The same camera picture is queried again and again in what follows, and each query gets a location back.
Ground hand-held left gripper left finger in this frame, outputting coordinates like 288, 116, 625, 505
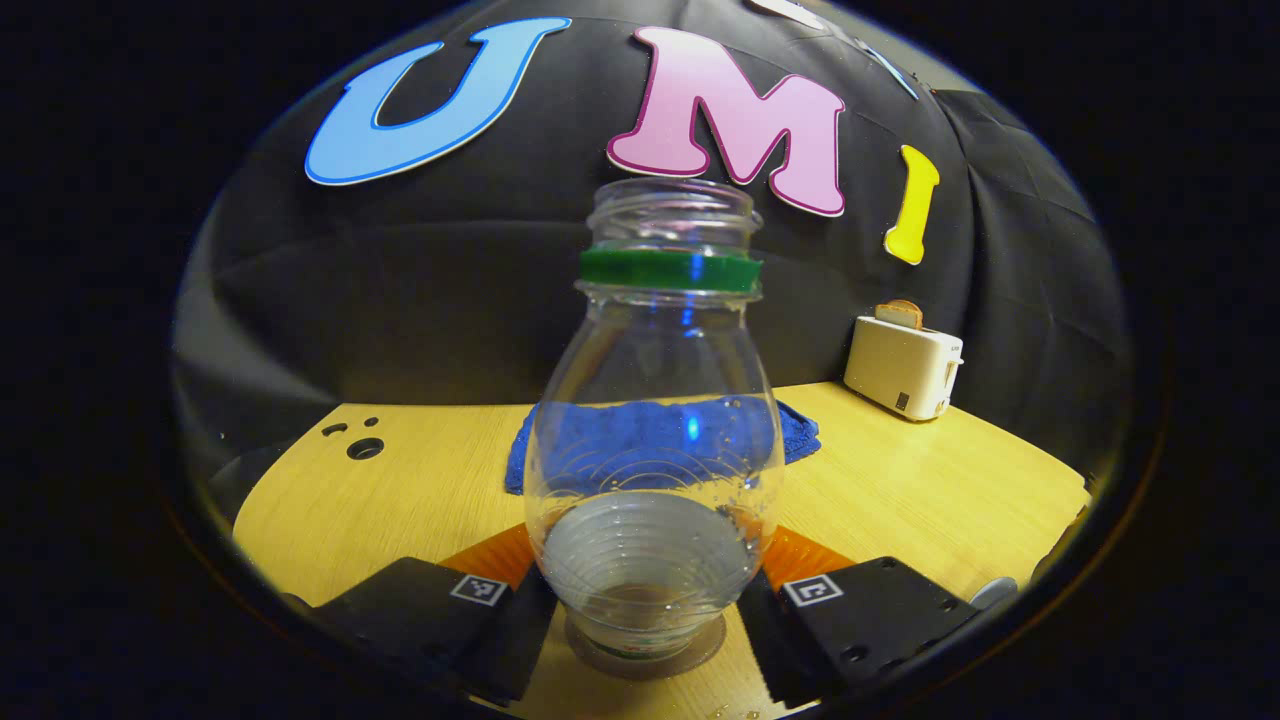
285, 520, 563, 709

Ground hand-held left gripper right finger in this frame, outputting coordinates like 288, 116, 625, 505
735, 523, 983, 713

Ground clear plastic water bottle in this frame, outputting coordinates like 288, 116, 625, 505
523, 177, 787, 663

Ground folded blue towel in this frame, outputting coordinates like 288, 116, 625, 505
503, 398, 823, 497

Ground white toaster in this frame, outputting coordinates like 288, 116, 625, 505
843, 316, 965, 423

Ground black backdrop cloth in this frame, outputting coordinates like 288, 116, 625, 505
170, 0, 1136, 501

